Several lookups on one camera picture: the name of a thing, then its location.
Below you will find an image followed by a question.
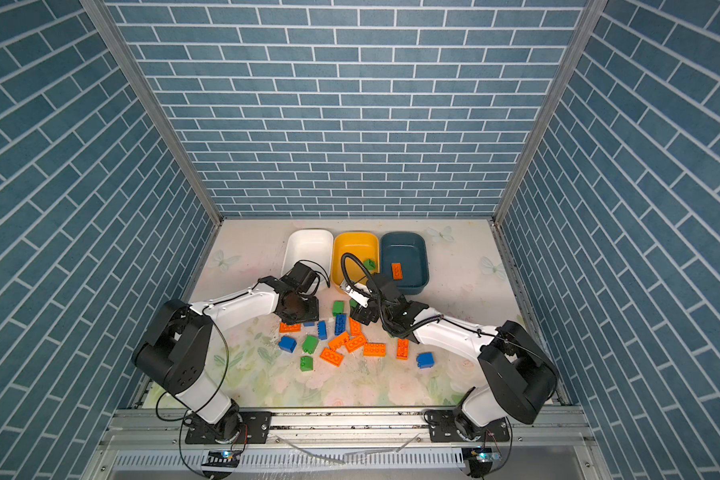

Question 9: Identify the narrow blue lego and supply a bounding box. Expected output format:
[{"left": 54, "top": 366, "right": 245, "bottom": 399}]
[{"left": 317, "top": 321, "right": 328, "bottom": 340}]

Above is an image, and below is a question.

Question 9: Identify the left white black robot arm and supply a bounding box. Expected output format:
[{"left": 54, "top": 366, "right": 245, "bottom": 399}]
[{"left": 132, "top": 261, "right": 324, "bottom": 443}]

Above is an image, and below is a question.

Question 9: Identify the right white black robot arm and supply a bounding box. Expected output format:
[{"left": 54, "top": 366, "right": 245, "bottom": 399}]
[{"left": 341, "top": 274, "right": 559, "bottom": 441}]

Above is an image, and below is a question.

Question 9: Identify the green lego below top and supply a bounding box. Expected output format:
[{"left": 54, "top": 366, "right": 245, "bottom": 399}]
[{"left": 332, "top": 300, "right": 345, "bottom": 316}]

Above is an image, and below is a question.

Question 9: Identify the white plastic container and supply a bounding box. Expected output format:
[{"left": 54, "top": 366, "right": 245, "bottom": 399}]
[{"left": 281, "top": 229, "right": 334, "bottom": 277}]

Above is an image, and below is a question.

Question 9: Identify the green lego left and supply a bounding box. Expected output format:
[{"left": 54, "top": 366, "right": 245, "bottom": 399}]
[{"left": 302, "top": 335, "right": 319, "bottom": 355}]

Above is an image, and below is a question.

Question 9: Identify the blue lego left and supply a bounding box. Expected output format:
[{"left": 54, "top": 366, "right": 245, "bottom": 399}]
[{"left": 278, "top": 336, "right": 297, "bottom": 353}]

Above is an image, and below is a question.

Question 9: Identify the blue lego bottom right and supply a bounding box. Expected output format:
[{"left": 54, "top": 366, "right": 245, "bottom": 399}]
[{"left": 416, "top": 352, "right": 435, "bottom": 369}]

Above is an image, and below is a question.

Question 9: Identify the tall blue lego centre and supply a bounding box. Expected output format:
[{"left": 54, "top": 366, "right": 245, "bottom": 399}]
[{"left": 334, "top": 313, "right": 347, "bottom": 336}]

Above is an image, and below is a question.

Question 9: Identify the dark teal plastic container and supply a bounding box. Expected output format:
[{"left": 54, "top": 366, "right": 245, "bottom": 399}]
[{"left": 380, "top": 231, "right": 430, "bottom": 296}]

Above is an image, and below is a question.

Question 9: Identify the orange lego diagonal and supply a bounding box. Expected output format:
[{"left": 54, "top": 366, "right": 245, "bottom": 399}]
[{"left": 328, "top": 331, "right": 350, "bottom": 351}]

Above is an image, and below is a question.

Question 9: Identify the green lego bottom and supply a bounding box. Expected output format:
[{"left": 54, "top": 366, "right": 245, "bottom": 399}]
[{"left": 299, "top": 356, "right": 314, "bottom": 372}]

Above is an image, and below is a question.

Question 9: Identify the yellow plastic container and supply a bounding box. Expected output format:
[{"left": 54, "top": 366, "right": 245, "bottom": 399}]
[{"left": 331, "top": 232, "right": 380, "bottom": 288}]

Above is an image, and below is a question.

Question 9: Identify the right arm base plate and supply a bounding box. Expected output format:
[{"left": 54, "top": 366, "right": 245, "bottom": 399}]
[{"left": 423, "top": 409, "right": 510, "bottom": 443}]

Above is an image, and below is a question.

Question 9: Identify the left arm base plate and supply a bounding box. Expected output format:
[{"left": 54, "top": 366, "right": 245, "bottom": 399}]
[{"left": 183, "top": 411, "right": 272, "bottom": 445}]

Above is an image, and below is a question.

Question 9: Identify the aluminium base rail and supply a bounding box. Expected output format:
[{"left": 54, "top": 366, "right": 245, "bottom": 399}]
[{"left": 85, "top": 405, "right": 608, "bottom": 479}]

